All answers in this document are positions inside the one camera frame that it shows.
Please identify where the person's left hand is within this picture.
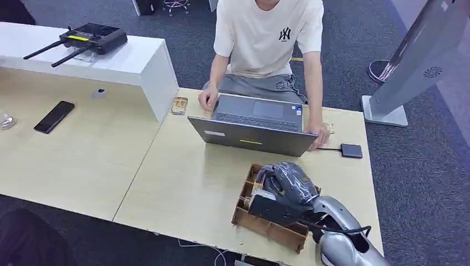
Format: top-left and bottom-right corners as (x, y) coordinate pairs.
(303, 120), (331, 152)

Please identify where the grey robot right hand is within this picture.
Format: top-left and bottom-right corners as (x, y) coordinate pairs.
(255, 161), (320, 207)

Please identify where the person's right hand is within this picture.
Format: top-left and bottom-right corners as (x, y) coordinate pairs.
(197, 86), (220, 112)

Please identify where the clear case of cards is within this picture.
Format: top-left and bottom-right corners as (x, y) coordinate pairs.
(170, 96), (189, 116)

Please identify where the black external drive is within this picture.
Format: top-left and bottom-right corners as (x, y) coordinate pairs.
(340, 143), (364, 160)

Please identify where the wooden card sorting box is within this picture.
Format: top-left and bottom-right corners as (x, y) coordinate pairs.
(231, 163), (323, 255)

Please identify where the grey laptop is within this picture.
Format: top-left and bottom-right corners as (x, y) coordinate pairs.
(187, 93), (319, 158)

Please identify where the person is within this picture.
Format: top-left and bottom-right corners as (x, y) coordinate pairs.
(197, 0), (331, 152)

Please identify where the round black floor base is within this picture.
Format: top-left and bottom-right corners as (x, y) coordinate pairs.
(367, 59), (392, 85)

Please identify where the white desk shelf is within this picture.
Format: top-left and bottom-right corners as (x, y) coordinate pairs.
(0, 21), (180, 124)

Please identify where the chrome chair base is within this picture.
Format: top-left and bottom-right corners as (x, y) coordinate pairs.
(162, 0), (192, 18)

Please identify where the black floor box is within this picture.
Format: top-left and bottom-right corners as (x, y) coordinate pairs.
(131, 0), (157, 17)

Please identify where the grey kiosk stand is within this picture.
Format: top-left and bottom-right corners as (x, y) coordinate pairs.
(360, 0), (470, 128)

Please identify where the black remote controller with antennas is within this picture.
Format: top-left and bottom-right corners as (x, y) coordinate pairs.
(22, 22), (129, 69)

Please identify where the clear acrylic stand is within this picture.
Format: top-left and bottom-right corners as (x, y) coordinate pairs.
(73, 49), (98, 64)

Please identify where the black smartphone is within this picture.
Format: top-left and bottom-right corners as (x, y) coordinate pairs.
(33, 100), (76, 135)

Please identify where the small glass dish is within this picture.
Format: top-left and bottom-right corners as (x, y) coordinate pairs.
(0, 111), (18, 131)

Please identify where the dark chair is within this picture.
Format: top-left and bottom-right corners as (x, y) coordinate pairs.
(0, 208), (79, 266)

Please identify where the dark wrist camera box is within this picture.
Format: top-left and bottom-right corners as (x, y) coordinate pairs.
(248, 188), (306, 226)

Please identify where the white cable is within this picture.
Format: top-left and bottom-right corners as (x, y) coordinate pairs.
(178, 239), (228, 266)

